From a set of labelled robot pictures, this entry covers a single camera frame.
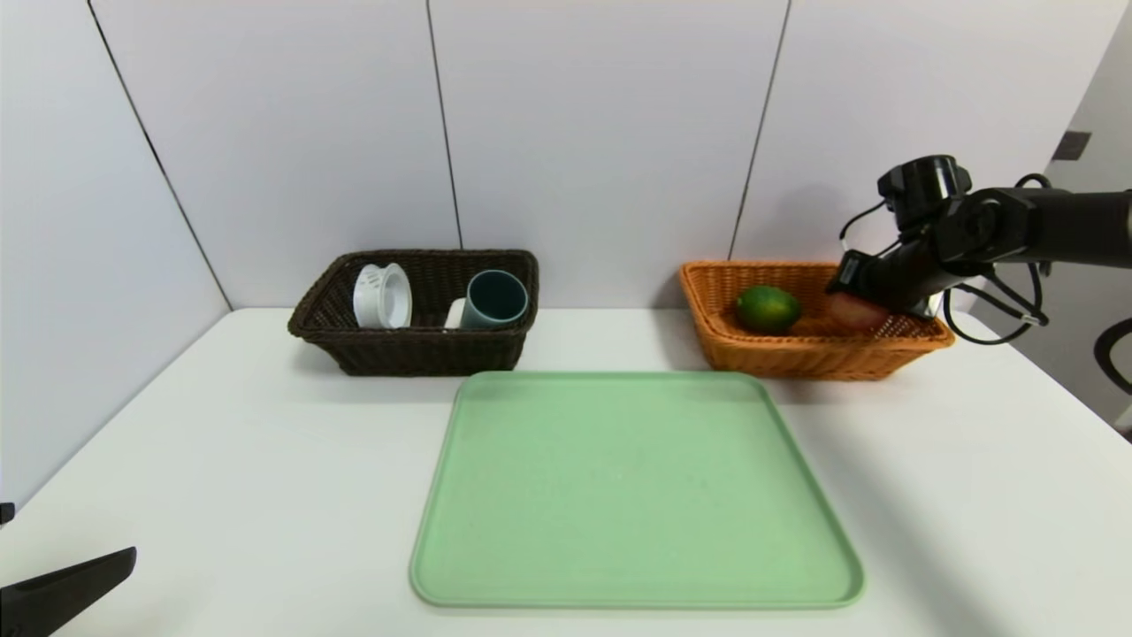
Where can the blue grey plastic cup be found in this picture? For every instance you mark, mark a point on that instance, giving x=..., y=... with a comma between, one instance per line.
x=495, y=301

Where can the clear tape roll spool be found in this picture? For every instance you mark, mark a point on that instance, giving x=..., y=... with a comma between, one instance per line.
x=382, y=296

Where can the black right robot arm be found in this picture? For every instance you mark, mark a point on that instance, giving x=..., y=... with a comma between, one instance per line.
x=1017, y=221

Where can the dark wall bracket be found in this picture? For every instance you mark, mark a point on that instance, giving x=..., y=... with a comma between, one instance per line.
x=1071, y=145

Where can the green lime fruit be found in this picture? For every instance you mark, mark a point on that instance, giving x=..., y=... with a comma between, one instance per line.
x=768, y=310

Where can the orange wicker basket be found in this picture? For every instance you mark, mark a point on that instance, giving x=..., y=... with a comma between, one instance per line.
x=796, y=354

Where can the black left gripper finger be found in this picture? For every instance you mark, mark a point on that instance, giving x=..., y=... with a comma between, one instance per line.
x=5, y=512
x=53, y=593

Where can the white soap bar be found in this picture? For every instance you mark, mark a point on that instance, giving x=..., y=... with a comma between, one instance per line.
x=455, y=314

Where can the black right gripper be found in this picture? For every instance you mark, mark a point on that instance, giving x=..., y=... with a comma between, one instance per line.
x=849, y=272

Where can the red yellow peach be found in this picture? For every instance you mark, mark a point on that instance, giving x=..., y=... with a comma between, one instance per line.
x=853, y=311

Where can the dark brown wicker basket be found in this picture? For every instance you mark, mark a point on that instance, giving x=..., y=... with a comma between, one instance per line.
x=398, y=354

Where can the light green plastic tray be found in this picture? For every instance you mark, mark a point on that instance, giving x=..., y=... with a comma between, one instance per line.
x=619, y=495

